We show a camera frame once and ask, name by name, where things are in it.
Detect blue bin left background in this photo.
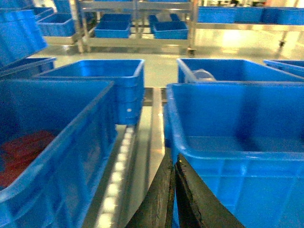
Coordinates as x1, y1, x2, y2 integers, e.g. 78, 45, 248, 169
37, 13, 76, 37

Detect background steel rack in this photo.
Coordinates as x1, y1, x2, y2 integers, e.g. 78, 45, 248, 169
69, 0, 198, 57

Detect steel roller shelf rack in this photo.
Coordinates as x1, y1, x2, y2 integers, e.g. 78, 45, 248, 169
82, 87, 167, 228

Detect blue bin with red contents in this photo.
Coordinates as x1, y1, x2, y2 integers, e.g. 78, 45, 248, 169
0, 79, 117, 228

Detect white round object in bin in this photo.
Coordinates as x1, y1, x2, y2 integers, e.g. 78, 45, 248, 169
190, 69, 216, 83

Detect blue bin far right edge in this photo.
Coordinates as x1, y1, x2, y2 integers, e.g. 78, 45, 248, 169
263, 60, 304, 77

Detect blue bin far left stacked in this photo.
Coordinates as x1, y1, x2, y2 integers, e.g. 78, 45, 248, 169
0, 9, 56, 80

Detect blue bin on background rack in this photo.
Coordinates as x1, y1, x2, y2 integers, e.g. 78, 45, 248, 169
95, 14, 132, 38

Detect blue plastic bin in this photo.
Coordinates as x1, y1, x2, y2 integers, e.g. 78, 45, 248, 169
165, 82, 304, 228

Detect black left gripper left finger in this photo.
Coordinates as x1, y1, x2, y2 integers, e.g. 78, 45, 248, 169
127, 153, 175, 228

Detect blue bin with white object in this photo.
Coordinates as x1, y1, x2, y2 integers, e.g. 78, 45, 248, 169
177, 58, 304, 83

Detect red contents in bin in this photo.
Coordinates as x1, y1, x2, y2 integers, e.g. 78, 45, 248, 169
0, 130, 56, 190

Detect right background shelf bins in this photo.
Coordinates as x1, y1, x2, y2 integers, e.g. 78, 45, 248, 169
198, 7, 304, 26

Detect blue bin behind left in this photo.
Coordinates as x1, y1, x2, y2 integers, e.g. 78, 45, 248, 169
35, 59, 145, 125

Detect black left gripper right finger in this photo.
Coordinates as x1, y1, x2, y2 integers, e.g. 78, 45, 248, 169
175, 154, 244, 228

